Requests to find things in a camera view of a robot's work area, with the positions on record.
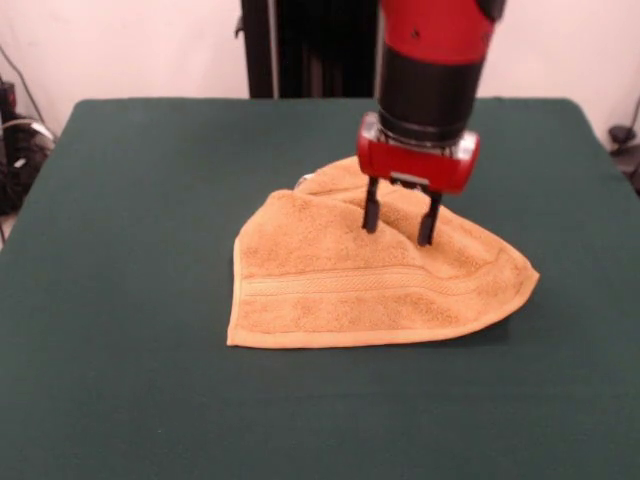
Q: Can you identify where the orange terry towel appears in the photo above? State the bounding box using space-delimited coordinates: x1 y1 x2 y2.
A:
225 154 541 350

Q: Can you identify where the dark green table cloth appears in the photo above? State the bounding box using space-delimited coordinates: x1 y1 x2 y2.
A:
0 98 640 480

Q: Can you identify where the black cable pile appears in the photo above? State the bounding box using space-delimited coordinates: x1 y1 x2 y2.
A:
0 117 55 216

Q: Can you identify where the black robot pedestal stand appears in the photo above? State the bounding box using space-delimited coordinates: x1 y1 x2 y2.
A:
233 0 389 100

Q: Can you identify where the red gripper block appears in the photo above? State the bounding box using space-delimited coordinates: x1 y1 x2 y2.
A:
355 111 483 248

